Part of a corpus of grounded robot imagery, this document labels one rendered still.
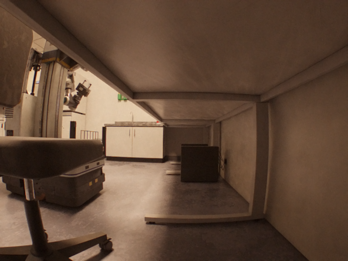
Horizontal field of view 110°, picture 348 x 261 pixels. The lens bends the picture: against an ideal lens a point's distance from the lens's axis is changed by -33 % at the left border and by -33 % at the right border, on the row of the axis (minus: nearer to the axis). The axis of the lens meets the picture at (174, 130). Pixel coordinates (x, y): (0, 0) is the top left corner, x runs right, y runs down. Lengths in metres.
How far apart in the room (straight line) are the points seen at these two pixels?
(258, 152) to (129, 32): 0.86
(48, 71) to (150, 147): 2.45
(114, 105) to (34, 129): 3.01
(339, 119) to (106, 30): 0.73
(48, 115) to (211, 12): 1.37
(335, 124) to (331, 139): 0.05
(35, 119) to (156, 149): 2.43
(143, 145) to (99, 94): 1.84
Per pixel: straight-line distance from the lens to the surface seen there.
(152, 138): 3.46
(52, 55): 1.62
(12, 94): 0.81
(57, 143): 0.34
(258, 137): 1.03
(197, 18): 0.40
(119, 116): 4.29
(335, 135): 0.70
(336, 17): 0.45
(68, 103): 1.74
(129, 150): 3.57
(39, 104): 1.61
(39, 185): 1.46
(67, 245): 0.70
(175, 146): 4.02
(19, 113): 1.54
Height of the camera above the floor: 0.49
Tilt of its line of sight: 2 degrees up
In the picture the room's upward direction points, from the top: 1 degrees clockwise
